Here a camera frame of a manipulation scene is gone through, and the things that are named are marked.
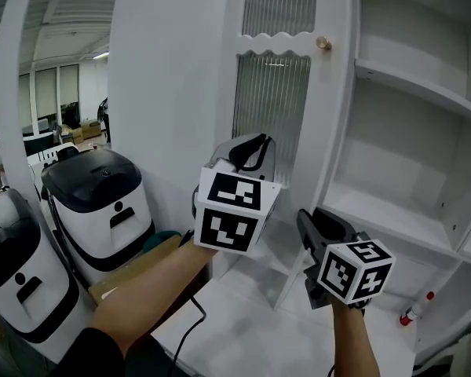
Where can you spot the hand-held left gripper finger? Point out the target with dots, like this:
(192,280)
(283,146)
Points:
(269,163)
(243,145)

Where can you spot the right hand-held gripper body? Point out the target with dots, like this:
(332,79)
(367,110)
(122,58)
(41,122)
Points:
(353,273)

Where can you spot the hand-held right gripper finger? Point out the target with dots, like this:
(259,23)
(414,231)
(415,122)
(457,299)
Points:
(331,224)
(308,230)

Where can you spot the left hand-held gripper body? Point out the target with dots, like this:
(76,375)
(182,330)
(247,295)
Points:
(227,214)

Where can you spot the white cabinet door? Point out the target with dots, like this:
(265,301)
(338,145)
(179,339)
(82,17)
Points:
(329,92)

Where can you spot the brass door knob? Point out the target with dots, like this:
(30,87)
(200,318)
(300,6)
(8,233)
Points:
(323,42)

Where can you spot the person's left forearm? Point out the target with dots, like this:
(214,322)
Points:
(153,289)

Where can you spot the person's right forearm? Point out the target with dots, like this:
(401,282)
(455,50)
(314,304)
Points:
(355,344)

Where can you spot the white open shelf unit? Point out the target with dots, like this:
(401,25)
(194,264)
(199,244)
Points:
(396,151)

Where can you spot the red-capped plastic bottle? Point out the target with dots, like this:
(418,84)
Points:
(414,310)

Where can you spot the white and black service robot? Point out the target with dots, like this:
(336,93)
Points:
(55,297)
(86,234)

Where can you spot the tan cardboard box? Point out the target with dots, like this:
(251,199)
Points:
(88,129)

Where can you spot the rectangular ceiling light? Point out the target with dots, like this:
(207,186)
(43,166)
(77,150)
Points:
(100,55)

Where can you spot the white slotted machine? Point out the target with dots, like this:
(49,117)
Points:
(64,147)

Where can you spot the person's black sleeve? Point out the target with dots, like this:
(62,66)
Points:
(98,356)

